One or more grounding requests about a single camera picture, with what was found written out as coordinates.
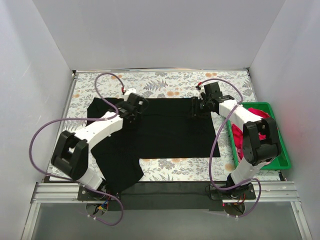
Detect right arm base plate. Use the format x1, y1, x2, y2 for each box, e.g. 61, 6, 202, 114
204, 183, 256, 204

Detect pink t shirt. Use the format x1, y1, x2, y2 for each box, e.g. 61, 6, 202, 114
236, 148, 244, 163

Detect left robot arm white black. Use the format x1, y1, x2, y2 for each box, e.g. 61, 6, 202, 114
50, 89, 148, 200

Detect aluminium frame rail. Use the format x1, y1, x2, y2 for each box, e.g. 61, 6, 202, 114
31, 181, 300, 203

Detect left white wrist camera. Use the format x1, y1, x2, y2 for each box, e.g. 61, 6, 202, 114
121, 88, 137, 96

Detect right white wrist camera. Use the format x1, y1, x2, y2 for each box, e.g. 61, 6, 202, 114
195, 82, 205, 99

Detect green plastic bin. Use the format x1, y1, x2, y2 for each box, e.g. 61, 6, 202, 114
226, 102, 291, 171

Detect black t shirt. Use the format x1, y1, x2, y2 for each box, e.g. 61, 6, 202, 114
91, 98, 220, 194

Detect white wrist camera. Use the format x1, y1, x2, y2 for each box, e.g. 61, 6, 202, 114
121, 88, 137, 96
195, 82, 205, 99

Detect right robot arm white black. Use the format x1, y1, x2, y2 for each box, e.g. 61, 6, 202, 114
192, 78, 282, 199

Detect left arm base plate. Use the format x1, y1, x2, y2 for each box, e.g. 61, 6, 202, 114
77, 185, 107, 201

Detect red t shirt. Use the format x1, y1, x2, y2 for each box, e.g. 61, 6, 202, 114
231, 107, 270, 149

